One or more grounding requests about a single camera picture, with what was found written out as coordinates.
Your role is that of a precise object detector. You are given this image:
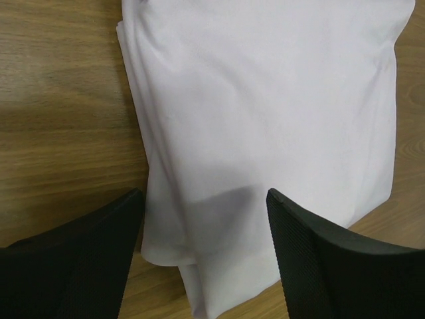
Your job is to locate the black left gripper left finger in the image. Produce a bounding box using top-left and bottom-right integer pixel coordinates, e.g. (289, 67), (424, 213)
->
(1, 189), (144, 318)

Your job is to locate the white t shirt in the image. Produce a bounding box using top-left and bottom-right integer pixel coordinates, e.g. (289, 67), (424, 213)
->
(117, 1), (415, 318)

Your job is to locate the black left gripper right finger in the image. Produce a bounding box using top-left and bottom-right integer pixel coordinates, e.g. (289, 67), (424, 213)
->
(266, 189), (424, 319)

